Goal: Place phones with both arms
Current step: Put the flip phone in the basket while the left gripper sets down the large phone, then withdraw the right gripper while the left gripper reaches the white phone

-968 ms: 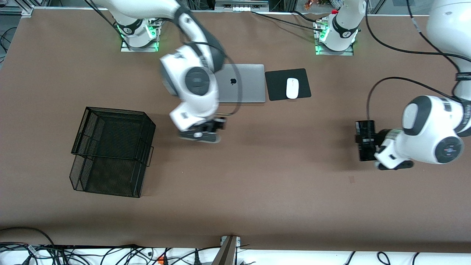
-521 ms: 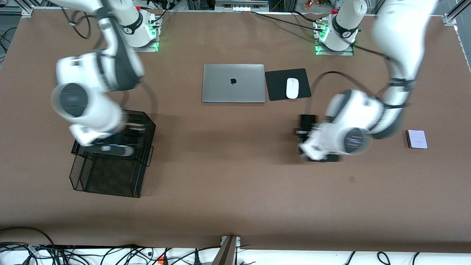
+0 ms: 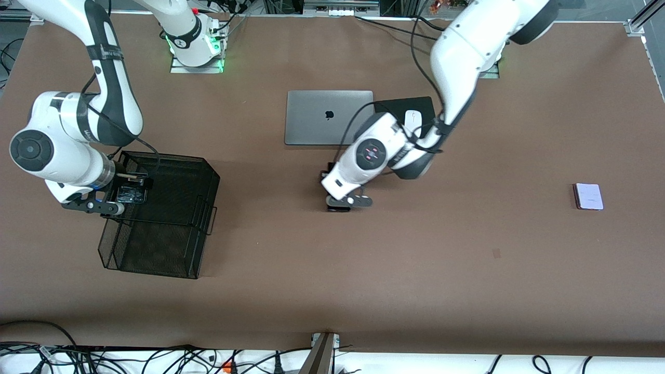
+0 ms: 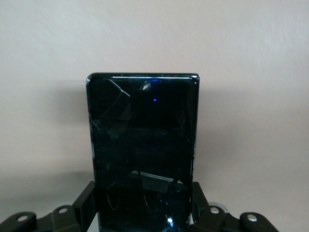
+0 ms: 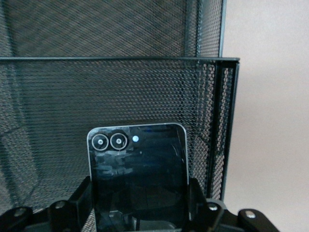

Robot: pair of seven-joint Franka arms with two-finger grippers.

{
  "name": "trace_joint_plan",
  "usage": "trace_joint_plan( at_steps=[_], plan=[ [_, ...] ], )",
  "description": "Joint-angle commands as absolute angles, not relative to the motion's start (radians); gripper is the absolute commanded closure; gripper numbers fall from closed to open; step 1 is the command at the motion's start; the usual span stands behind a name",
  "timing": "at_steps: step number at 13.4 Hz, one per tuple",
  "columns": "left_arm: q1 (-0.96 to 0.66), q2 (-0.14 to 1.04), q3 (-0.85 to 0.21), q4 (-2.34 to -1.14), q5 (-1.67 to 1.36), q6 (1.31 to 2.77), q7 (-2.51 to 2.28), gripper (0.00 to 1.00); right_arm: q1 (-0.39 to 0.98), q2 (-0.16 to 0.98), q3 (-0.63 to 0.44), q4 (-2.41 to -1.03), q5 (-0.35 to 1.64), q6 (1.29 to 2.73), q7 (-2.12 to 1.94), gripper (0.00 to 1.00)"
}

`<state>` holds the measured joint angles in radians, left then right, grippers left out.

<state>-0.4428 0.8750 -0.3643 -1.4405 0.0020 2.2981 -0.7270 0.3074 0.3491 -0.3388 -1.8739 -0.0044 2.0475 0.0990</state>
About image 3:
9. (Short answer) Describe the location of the grey closed laptop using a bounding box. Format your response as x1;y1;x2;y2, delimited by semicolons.
285;90;375;146

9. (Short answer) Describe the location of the grey power strip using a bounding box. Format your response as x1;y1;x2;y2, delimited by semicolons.
304;0;380;16

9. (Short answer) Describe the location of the black mouse pad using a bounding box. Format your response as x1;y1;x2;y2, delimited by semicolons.
374;96;438;139

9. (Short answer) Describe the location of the white flip phone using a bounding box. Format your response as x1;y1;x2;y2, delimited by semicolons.
573;183;604;210

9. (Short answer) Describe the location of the small black flip phone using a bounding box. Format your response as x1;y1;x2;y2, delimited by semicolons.
117;187;148;204

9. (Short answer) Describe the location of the black cable on table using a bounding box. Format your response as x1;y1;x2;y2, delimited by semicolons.
355;15;438;41

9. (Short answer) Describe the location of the grey camera mount pole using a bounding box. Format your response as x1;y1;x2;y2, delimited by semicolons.
299;332;341;374

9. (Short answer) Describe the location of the black mesh two-tier tray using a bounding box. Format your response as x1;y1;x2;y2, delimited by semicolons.
98;151;220;280

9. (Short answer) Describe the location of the thick black floor cable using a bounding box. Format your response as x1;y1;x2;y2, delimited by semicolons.
0;320;78;350

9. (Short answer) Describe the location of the aluminium frame rail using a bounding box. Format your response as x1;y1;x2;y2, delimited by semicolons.
625;0;665;102

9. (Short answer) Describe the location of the long black slab phone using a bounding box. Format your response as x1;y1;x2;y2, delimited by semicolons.
319;162;352;212

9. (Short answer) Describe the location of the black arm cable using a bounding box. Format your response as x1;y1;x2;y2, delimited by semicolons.
337;15;468;159
81;70;162;180

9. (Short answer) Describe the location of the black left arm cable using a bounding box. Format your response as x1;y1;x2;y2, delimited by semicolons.
337;15;468;159

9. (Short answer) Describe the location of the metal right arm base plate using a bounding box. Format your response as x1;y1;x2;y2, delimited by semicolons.
170;55;225;74

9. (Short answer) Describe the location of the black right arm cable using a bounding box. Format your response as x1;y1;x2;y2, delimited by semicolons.
81;70;162;180

